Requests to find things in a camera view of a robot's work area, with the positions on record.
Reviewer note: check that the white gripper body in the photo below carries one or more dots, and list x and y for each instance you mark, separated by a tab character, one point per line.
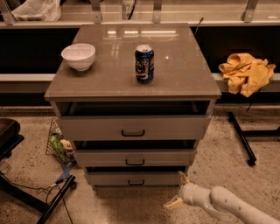
187	191

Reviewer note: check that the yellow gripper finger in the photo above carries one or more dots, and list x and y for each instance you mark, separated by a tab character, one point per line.
174	203
184	178

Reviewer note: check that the grey bottom drawer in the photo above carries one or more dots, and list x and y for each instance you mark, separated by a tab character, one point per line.
134	176

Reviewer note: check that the grey drawer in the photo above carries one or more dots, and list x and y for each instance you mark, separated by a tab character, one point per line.
134	127
134	153
134	176

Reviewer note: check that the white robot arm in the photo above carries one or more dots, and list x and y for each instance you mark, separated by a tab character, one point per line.
218	202

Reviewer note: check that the grey top drawer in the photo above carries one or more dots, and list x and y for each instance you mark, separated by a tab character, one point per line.
134	127

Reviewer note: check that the grey drawer cabinet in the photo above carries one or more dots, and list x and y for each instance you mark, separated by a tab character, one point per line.
182	83

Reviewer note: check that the grey middle drawer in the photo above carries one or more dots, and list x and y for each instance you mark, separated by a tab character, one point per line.
134	153

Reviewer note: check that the black stand leg right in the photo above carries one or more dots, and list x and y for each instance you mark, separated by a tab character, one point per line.
245	134

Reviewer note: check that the black stand leg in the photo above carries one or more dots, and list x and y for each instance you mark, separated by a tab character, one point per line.
245	134
45	207

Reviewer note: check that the blue soda can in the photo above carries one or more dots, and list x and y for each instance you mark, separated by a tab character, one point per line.
144	65

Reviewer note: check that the yellow cloth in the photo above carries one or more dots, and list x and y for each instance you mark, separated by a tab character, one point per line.
245	74

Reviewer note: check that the white ceramic bowl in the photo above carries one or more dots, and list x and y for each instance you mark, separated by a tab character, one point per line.
79	56

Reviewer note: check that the black stand leg left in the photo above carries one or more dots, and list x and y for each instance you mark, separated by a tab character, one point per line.
45	207

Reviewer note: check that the black chair seat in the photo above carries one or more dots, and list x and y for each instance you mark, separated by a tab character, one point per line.
9	136

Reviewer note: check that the white plastic bag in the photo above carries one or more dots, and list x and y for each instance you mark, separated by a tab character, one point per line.
38	10

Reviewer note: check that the wire basket with items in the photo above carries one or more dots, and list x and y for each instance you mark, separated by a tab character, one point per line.
55	147

